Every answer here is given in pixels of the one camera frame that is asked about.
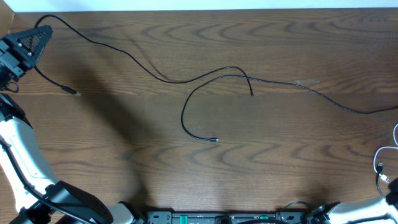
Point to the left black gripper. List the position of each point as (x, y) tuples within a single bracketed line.
[(14, 58)]

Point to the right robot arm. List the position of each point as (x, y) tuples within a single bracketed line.
[(379, 210)]

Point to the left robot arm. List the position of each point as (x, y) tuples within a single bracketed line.
[(38, 192)]

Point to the cardboard panel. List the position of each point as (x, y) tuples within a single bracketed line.
[(6, 18)]

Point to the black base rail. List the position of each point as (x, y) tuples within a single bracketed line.
[(292, 213)]

